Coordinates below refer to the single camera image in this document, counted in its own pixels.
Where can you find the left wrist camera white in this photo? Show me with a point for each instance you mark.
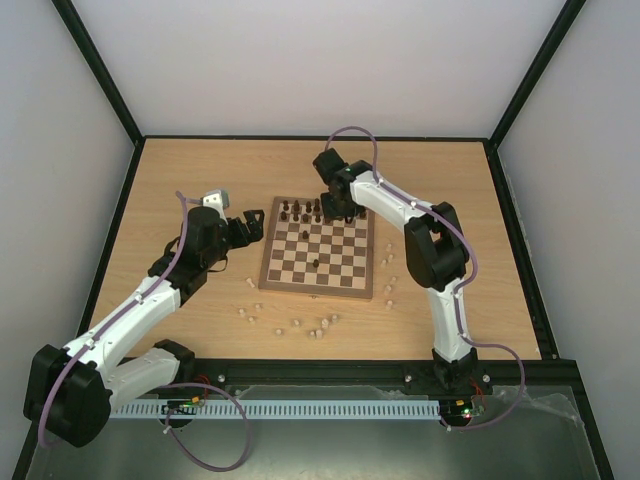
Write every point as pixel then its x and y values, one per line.
pixel 217 198

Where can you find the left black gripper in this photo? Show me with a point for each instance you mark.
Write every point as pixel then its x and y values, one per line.
pixel 255 229

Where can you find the left controller board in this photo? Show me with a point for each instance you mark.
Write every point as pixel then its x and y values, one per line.
pixel 187 407

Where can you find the black cage frame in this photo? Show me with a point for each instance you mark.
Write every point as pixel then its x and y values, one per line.
pixel 549 371

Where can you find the white slotted cable duct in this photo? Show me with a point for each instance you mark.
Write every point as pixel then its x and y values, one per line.
pixel 293 410

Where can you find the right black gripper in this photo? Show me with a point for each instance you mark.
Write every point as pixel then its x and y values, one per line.
pixel 338 205

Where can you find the controller board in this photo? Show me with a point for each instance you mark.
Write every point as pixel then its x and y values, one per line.
pixel 464 408
pixel 187 407

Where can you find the right controller board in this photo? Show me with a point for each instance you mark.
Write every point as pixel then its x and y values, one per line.
pixel 464 408

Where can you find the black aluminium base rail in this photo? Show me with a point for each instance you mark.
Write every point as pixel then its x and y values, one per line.
pixel 411 377

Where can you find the wooden chess board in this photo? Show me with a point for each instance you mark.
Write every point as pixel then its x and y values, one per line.
pixel 345 251

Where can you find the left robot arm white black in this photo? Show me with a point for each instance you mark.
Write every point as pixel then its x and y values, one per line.
pixel 73 390

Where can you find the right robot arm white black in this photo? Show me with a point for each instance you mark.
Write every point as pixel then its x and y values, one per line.
pixel 435 250

